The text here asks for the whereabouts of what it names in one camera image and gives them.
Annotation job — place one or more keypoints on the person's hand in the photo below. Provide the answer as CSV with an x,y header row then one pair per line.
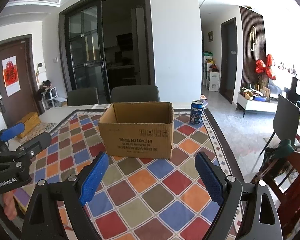
x,y
9,205

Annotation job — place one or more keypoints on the blue Pepsi can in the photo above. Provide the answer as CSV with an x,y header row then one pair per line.
x,y
196,112

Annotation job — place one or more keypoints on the red wooden chair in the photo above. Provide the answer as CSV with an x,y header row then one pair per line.
x,y
289,208

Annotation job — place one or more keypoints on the white storage rack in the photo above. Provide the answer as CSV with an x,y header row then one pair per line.
x,y
211,74

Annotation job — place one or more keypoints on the black chair by window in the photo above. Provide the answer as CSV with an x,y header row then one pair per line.
x,y
286,122

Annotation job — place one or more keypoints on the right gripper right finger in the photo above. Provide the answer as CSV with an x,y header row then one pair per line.
x,y
260,219

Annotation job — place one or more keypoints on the dark dining chair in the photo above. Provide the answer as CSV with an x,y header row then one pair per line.
x,y
136,93
83,96

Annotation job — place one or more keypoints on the colourful checkered table mat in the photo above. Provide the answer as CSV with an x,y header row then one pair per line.
x,y
137,198

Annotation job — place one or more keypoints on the woven yellow box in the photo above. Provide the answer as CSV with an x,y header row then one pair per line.
x,y
30,121

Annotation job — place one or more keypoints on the red fu character poster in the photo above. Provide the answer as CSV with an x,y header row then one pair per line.
x,y
10,75

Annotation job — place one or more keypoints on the white low tv cabinet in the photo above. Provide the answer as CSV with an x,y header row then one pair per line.
x,y
252,101

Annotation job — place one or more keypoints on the brown cardboard box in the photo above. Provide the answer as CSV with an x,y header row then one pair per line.
x,y
138,129

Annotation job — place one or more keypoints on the red bow decoration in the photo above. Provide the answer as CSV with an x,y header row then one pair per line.
x,y
262,67

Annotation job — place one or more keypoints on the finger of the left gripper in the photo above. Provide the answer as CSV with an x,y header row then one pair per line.
x,y
8,134
27,150

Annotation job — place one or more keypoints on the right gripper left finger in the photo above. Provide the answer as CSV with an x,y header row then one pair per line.
x,y
43,220

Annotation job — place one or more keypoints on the brown entrance door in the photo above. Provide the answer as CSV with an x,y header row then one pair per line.
x,y
16,106

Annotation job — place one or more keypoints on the black glass sliding door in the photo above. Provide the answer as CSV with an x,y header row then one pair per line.
x,y
106,44

